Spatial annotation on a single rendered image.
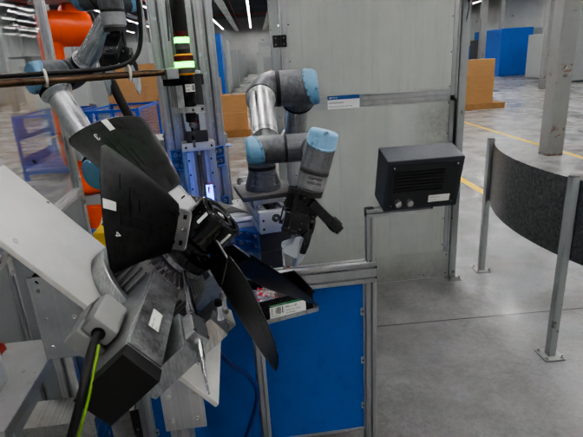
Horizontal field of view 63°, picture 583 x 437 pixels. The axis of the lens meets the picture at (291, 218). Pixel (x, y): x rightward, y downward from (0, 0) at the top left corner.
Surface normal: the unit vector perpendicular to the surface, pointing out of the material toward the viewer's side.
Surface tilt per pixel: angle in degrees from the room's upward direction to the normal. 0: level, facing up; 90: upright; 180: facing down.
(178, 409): 90
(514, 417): 0
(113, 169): 71
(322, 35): 90
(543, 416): 0
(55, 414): 0
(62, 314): 90
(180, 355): 102
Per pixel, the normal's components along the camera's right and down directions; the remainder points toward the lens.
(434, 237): 0.11, 0.31
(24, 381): -0.06, -0.95
